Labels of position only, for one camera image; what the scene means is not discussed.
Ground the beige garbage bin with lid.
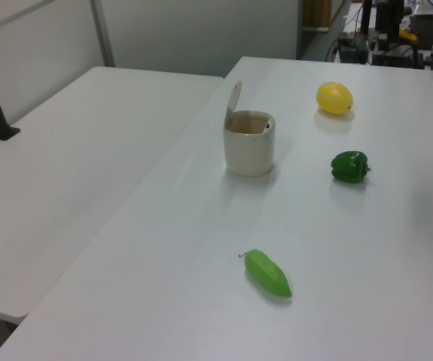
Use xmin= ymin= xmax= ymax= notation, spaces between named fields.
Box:
xmin=222 ymin=79 xmax=277 ymax=177

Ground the light green long pepper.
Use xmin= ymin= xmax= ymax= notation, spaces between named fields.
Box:
xmin=238 ymin=248 xmax=293 ymax=299

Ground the dark green bell pepper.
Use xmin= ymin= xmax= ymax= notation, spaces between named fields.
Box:
xmin=330 ymin=150 xmax=372 ymax=184

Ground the yellow striped melon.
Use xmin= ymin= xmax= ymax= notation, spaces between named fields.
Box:
xmin=316 ymin=81 xmax=353 ymax=117

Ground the dark grey equipment box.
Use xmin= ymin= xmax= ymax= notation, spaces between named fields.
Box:
xmin=336 ymin=32 xmax=371 ymax=65

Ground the wooden cabinet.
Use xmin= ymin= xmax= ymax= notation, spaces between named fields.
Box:
xmin=301 ymin=0 xmax=332 ymax=29

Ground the black upright posts rig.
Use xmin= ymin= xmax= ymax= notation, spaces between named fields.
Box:
xmin=359 ymin=0 xmax=407 ymax=65

